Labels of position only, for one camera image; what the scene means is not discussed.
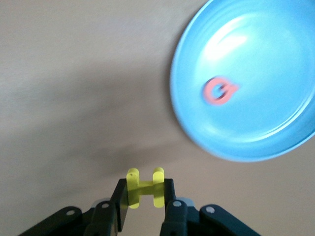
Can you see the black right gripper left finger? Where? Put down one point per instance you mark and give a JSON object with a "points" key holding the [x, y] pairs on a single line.
{"points": [[108, 216]]}

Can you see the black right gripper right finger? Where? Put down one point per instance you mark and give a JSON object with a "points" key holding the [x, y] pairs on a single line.
{"points": [[177, 216]]}

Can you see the yellow foam letter H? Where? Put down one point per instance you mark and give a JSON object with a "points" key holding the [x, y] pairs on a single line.
{"points": [[145, 186]]}

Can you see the red foam letter Q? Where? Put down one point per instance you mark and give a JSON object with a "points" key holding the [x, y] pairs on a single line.
{"points": [[209, 94]]}

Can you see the blue round plate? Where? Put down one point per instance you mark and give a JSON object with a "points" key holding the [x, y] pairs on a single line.
{"points": [[258, 123]]}

